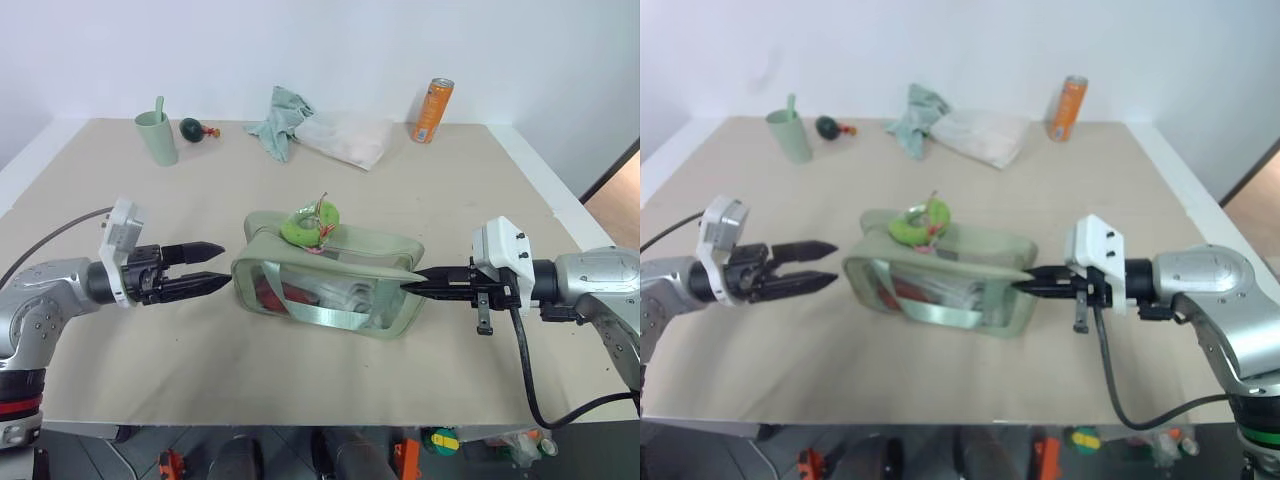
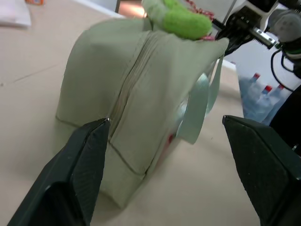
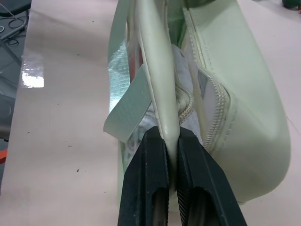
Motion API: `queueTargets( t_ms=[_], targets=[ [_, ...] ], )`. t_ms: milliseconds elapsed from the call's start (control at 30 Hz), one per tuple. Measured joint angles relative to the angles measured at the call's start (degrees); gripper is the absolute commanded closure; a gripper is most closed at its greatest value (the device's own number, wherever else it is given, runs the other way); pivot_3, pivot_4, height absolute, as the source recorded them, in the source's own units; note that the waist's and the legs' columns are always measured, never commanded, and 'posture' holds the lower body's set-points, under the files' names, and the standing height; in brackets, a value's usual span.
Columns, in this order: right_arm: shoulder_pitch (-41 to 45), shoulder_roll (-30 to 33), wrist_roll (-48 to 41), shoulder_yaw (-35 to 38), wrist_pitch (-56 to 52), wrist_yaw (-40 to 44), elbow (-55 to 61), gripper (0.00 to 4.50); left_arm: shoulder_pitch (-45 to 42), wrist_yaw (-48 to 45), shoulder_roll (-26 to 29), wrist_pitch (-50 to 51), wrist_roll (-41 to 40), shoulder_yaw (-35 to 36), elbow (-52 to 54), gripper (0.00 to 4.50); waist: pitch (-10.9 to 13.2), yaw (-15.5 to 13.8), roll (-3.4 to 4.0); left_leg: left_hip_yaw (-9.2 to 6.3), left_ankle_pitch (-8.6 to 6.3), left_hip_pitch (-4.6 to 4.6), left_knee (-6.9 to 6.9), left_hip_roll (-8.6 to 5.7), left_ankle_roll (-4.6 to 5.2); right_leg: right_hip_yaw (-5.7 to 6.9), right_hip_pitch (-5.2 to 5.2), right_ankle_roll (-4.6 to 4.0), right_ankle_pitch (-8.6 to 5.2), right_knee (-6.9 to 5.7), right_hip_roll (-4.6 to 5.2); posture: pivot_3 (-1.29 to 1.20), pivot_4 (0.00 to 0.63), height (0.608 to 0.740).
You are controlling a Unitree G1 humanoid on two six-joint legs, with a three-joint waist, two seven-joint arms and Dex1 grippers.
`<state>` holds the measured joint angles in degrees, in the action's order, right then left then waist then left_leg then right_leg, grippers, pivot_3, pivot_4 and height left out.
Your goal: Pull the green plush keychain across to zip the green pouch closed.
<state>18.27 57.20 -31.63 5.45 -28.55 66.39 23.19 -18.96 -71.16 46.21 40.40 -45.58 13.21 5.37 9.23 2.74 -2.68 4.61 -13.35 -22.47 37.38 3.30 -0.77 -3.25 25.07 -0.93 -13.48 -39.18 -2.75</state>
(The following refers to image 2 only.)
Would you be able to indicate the green fabric zip pouch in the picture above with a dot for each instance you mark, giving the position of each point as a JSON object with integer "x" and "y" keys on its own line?
{"x": 145, "y": 94}

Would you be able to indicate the plastic-wrapped water bottle pack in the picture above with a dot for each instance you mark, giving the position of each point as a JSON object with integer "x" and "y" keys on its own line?
{"x": 255, "y": 101}

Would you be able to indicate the white paper sheet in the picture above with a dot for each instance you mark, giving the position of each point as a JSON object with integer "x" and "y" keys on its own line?
{"x": 14, "y": 14}

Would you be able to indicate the orange box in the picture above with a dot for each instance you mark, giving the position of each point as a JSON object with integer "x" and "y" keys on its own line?
{"x": 35, "y": 1}

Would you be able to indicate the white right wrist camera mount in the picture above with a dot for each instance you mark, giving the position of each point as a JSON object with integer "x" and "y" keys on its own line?
{"x": 264, "y": 13}

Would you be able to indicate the red-capped water bottle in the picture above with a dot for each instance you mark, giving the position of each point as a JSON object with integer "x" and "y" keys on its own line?
{"x": 266, "y": 94}
{"x": 279, "y": 90}
{"x": 255, "y": 78}

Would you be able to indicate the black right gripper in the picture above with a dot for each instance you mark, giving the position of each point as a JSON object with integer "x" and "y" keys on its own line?
{"x": 244, "y": 26}

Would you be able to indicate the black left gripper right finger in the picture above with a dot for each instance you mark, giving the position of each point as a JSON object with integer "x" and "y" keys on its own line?
{"x": 270, "y": 176}

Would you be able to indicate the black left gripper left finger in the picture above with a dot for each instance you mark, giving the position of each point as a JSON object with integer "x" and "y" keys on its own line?
{"x": 63, "y": 188}

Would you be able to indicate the black robot body part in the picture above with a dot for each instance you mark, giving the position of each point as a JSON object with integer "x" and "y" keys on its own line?
{"x": 289, "y": 117}

